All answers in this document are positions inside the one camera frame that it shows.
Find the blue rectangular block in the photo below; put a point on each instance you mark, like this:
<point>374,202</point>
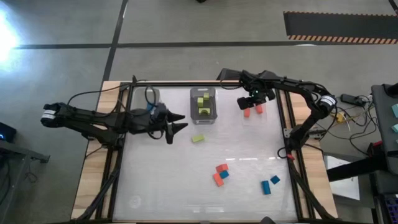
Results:
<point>150,107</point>
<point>265,187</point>

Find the black aluminium rig frame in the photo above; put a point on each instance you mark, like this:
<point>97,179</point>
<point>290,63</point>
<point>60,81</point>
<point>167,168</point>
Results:
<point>186,84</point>

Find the clear translucent plastic bin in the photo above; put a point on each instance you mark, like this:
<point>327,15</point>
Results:
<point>264,119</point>

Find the white paper sheet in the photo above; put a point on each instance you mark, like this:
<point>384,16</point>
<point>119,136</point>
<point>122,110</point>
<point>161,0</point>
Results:
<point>345,186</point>

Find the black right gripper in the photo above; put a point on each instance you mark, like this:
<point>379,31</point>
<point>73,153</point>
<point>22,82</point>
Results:
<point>245,102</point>

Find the black keyboard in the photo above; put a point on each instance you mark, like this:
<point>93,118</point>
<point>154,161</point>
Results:
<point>392,208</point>

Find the grey side desk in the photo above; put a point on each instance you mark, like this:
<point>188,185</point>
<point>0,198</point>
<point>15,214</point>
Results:
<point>25,154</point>

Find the yellow-green arch block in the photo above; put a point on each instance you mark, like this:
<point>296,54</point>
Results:
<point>204,111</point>

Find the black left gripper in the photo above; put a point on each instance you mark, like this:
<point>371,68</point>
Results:
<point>160,123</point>

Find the black mat with hazard stripe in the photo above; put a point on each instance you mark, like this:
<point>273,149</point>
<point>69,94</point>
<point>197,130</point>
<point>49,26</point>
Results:
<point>339,25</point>

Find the dark grey side table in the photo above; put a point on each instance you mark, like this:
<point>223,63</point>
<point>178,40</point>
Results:
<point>384,124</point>

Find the blue cube block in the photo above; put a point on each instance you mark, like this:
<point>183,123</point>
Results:
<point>275,179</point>
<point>224,174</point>

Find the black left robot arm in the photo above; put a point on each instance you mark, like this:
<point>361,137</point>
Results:
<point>93,119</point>

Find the black device with blue light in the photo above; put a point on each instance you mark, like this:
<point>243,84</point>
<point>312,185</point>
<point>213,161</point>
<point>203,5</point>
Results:
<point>7,132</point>

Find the red-orange rectangular block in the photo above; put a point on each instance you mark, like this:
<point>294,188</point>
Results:
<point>221,168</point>

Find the white plastic bin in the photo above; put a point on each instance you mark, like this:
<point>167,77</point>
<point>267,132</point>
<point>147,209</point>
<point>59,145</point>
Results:
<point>140,99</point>

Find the teal box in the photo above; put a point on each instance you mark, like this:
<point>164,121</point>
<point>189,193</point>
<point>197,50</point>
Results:
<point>395,110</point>
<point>395,128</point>

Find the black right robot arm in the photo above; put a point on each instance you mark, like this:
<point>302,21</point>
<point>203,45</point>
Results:
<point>298,85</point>

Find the black power adapter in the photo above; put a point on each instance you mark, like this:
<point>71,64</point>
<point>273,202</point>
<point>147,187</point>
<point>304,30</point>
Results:
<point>351,99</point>

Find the grey plastic bin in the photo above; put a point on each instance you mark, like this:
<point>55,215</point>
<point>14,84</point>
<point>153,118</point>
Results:
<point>194,93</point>

